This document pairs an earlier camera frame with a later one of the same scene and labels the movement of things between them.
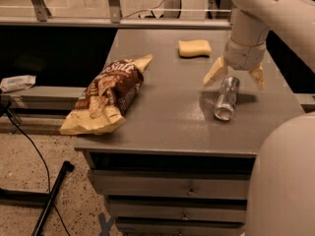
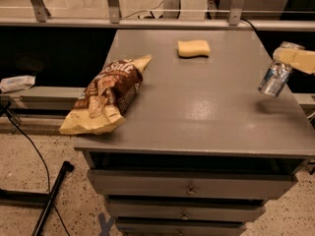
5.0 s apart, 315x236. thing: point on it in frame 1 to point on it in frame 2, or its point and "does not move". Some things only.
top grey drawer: x=182 y=184 does not move
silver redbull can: x=224 y=108 to x=275 y=79
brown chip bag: x=100 y=106 does not move
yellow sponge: x=194 y=48 does not move
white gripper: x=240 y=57 to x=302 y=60
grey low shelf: x=43 y=98 does not move
